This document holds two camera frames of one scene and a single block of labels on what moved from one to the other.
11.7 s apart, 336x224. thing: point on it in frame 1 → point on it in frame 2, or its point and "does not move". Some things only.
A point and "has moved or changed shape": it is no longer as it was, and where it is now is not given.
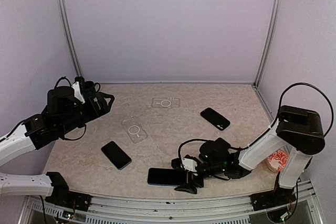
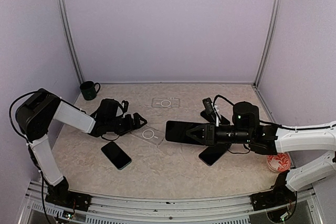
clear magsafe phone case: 136,131 has moved or changed shape
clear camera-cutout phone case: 169,102 does not move
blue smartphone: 166,177 → 176,131
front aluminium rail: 306,210 does not move
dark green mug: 90,91 does not move
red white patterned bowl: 277,160 does not move
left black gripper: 104,108 → 130,126
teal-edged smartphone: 116,155 does not move
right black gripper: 187,187 → 210,135
